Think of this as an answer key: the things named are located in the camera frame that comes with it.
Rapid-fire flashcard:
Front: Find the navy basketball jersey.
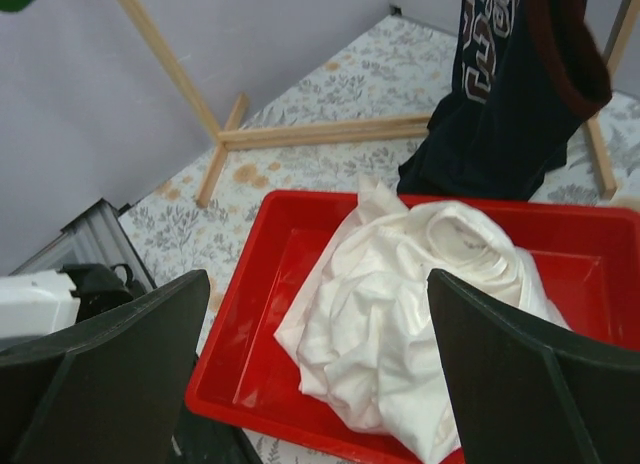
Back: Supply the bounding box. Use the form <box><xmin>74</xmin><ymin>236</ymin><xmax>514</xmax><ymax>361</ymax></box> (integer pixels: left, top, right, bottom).
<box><xmin>397</xmin><ymin>0</ymin><xmax>612</xmax><ymax>201</ymax></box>

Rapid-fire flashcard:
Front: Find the floral table mat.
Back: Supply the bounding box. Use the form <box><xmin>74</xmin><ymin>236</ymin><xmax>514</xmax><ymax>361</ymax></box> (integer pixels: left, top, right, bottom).
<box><xmin>122</xmin><ymin>13</ymin><xmax>640</xmax><ymax>464</ymax></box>

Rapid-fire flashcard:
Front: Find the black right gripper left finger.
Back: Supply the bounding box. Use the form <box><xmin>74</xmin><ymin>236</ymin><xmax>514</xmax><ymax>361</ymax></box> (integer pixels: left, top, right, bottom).
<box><xmin>1</xmin><ymin>270</ymin><xmax>210</xmax><ymax>463</ymax></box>

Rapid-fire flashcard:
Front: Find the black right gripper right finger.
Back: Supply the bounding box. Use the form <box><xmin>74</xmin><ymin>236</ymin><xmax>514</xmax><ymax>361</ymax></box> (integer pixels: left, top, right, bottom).
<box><xmin>427</xmin><ymin>269</ymin><xmax>639</xmax><ymax>463</ymax></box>

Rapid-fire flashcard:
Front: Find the red plastic tray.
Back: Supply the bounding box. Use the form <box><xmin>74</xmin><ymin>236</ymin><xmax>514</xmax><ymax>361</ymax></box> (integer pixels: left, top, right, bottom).
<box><xmin>186</xmin><ymin>184</ymin><xmax>639</xmax><ymax>463</ymax></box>

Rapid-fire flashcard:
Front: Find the white tank top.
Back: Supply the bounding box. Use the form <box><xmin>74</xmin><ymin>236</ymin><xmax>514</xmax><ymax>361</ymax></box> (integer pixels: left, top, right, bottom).
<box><xmin>349</xmin><ymin>176</ymin><xmax>568</xmax><ymax>328</ymax></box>
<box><xmin>275</xmin><ymin>225</ymin><xmax>459</xmax><ymax>463</ymax></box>

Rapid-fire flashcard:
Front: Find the wooden clothes rack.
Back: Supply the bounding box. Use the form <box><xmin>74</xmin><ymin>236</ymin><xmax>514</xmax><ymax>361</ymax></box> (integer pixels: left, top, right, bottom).
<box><xmin>104</xmin><ymin>0</ymin><xmax>640</xmax><ymax>210</ymax></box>

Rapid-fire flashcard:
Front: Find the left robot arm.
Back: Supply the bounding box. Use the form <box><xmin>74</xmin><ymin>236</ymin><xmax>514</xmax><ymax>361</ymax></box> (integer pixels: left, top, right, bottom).
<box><xmin>1</xmin><ymin>264</ymin><xmax>146</xmax><ymax>349</ymax></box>

